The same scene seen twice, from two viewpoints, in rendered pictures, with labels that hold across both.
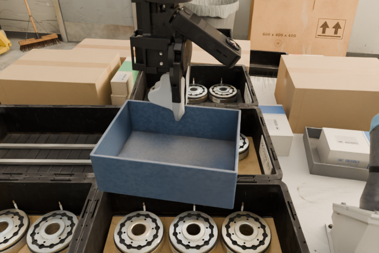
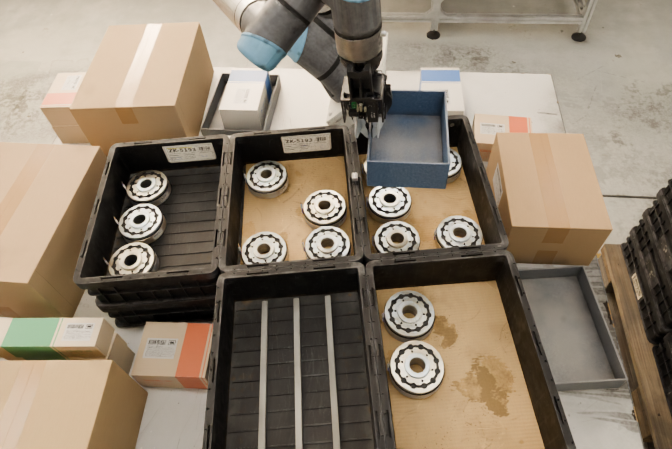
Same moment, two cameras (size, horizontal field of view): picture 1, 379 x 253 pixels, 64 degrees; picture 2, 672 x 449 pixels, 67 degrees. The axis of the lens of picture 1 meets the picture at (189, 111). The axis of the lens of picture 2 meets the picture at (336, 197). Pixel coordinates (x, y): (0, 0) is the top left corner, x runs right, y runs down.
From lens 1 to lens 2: 0.99 m
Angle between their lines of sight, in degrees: 65
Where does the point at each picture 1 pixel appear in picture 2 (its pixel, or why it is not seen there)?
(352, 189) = (286, 117)
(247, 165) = (294, 168)
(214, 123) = not seen: hidden behind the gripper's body
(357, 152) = (261, 92)
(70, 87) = (102, 417)
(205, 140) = not seen: hidden behind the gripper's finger
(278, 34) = not seen: outside the picture
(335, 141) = (244, 104)
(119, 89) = (105, 337)
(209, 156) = (394, 128)
